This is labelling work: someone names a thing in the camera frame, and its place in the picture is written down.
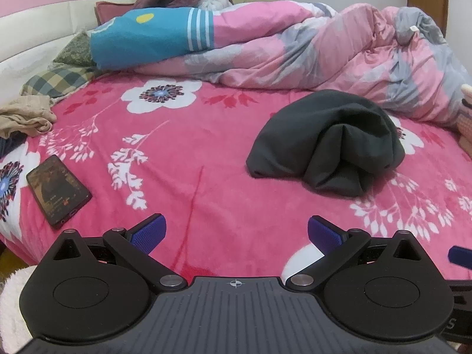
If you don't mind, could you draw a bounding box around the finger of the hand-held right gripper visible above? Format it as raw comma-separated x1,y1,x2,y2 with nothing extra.
448,245,472,267

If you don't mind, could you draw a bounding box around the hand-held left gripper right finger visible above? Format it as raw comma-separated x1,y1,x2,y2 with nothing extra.
285,215,425,292

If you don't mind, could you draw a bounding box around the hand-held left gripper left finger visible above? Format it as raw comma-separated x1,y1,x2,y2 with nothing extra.
47,213,187,293

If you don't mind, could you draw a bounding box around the dark grey garment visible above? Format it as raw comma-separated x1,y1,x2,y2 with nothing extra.
246,89,406,197

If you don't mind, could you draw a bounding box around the stack of folded clothes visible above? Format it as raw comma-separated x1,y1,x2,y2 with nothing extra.
455,83,472,141

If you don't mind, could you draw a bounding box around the pink floral blanket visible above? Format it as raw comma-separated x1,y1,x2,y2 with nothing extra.
0,70,472,292

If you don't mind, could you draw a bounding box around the black smartphone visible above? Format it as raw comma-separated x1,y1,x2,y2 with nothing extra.
26,155,93,229

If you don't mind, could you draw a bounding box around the white fluffy garment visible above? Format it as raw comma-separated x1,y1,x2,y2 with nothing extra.
0,267,41,343

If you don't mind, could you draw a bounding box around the beige crumpled cloth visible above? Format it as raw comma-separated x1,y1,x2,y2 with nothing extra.
0,95,57,139

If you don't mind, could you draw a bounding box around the plaid pillow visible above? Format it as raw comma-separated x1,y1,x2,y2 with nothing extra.
20,64,98,99

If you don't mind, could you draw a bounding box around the pink grey blue quilt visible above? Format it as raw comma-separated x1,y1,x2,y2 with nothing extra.
89,2,467,130

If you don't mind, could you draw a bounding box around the green patterned pillow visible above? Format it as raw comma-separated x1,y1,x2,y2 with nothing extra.
53,29,97,68

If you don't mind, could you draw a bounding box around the maroon pillow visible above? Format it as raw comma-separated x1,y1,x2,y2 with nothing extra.
95,1,135,26

